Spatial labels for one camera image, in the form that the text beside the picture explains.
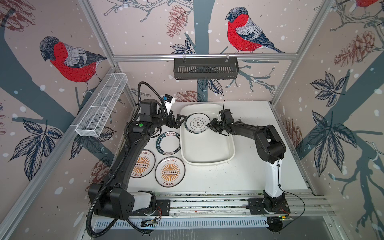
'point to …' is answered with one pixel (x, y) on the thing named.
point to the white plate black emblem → (196, 123)
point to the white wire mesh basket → (93, 123)
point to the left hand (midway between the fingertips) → (178, 113)
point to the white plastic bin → (209, 148)
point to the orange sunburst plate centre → (170, 171)
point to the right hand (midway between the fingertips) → (206, 126)
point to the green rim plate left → (168, 143)
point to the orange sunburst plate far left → (144, 165)
